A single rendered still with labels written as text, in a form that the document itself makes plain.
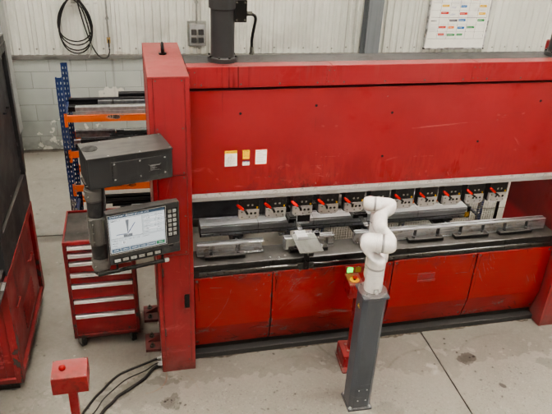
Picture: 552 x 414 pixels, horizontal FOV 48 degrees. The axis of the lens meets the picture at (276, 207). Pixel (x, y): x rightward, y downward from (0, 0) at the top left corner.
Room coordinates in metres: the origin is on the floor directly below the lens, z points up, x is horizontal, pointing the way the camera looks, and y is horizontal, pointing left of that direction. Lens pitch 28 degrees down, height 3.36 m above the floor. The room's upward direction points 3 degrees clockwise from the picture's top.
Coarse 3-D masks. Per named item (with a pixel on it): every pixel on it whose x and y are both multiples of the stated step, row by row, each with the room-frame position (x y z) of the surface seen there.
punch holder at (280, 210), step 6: (264, 198) 3.96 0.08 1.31; (270, 198) 3.92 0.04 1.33; (276, 198) 3.93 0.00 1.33; (282, 198) 3.94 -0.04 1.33; (270, 204) 3.92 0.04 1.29; (276, 204) 3.93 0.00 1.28; (282, 204) 3.94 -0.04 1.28; (264, 210) 3.96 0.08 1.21; (270, 210) 3.92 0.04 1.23; (276, 210) 3.93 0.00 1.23; (282, 210) 3.95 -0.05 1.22; (270, 216) 3.92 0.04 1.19; (276, 216) 3.93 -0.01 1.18; (282, 216) 3.94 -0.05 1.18
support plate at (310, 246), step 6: (294, 234) 3.99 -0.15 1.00; (312, 234) 4.00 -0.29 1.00; (300, 240) 3.91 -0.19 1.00; (306, 240) 3.91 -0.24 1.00; (312, 240) 3.92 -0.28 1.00; (300, 246) 3.82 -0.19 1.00; (306, 246) 3.82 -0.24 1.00; (312, 246) 3.82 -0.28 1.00; (318, 246) 3.83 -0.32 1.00; (300, 252) 3.74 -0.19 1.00; (306, 252) 3.74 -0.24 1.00; (312, 252) 3.75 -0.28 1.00; (318, 252) 3.76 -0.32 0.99
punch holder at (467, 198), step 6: (462, 186) 4.37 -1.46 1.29; (468, 186) 4.31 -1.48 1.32; (474, 186) 4.32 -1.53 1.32; (480, 186) 4.33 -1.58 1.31; (462, 192) 4.36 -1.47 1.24; (468, 192) 4.31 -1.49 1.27; (474, 192) 4.32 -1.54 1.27; (480, 192) 4.33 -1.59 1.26; (462, 198) 4.35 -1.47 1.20; (468, 198) 4.31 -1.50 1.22; (474, 198) 4.32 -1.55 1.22; (480, 198) 4.33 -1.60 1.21
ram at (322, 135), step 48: (192, 96) 3.78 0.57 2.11; (240, 96) 3.86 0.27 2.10; (288, 96) 3.94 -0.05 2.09; (336, 96) 4.02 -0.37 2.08; (384, 96) 4.11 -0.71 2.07; (432, 96) 4.20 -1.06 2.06; (480, 96) 4.29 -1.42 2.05; (528, 96) 4.39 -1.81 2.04; (192, 144) 3.78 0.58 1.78; (240, 144) 3.86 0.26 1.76; (288, 144) 3.95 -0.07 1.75; (336, 144) 4.03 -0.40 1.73; (384, 144) 4.12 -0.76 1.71; (432, 144) 4.22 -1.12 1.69; (480, 144) 4.31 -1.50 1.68; (528, 144) 4.41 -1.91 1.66; (192, 192) 3.78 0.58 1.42; (288, 192) 3.95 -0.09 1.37; (336, 192) 4.04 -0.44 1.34
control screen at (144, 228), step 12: (120, 216) 3.14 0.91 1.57; (132, 216) 3.17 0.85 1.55; (144, 216) 3.20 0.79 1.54; (156, 216) 3.24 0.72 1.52; (120, 228) 3.13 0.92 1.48; (132, 228) 3.17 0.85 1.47; (144, 228) 3.20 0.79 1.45; (156, 228) 3.24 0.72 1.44; (120, 240) 3.13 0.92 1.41; (132, 240) 3.16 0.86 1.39; (144, 240) 3.20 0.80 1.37; (156, 240) 3.23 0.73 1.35
